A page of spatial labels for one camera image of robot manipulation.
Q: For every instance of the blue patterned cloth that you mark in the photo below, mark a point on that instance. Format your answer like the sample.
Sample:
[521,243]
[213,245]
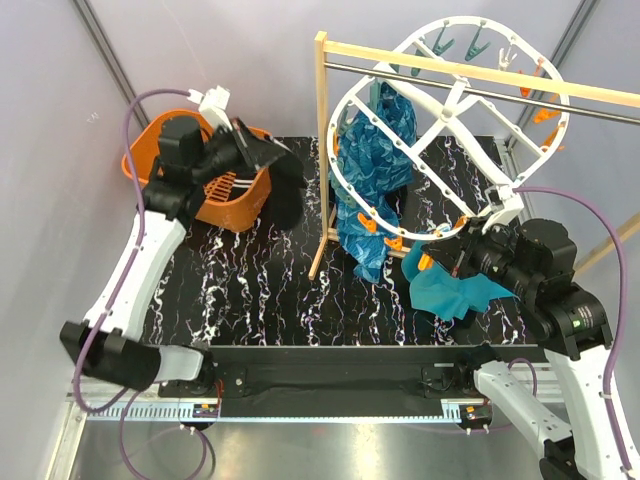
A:
[370,162]

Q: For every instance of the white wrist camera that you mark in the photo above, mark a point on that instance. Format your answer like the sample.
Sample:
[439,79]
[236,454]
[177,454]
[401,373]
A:
[212,105]
[504,206]

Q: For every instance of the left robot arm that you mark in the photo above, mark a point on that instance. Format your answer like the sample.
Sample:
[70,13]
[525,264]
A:
[106,345]

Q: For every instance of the teal cloth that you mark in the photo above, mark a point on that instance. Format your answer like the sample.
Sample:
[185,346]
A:
[435,291]

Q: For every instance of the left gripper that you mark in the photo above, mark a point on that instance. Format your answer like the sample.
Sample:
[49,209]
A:
[253,151]

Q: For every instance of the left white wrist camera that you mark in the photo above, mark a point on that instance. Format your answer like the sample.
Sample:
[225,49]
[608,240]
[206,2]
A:
[212,105]

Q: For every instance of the orange clothespin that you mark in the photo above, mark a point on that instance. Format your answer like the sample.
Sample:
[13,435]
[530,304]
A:
[395,244]
[425,262]
[370,225]

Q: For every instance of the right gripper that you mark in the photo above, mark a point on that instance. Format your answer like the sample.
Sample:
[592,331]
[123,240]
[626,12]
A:
[455,254]

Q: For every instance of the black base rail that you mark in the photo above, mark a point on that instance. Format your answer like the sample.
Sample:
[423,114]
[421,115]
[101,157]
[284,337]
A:
[382,384]

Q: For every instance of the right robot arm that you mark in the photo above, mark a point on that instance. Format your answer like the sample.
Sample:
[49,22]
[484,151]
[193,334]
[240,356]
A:
[535,263]

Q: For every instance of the black white striped sock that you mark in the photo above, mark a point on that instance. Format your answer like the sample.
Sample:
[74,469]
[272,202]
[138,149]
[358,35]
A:
[288,186]

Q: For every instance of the orange plastic basket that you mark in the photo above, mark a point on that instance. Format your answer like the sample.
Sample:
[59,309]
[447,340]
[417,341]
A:
[221,208]

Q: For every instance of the green clothespin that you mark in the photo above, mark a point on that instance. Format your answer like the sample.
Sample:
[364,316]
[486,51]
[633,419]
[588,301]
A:
[343,197]

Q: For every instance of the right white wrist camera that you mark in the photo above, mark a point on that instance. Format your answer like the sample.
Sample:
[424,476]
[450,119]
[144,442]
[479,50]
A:
[504,206]

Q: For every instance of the wooden clothes rack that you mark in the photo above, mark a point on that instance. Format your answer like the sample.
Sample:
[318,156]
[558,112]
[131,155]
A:
[446,89]

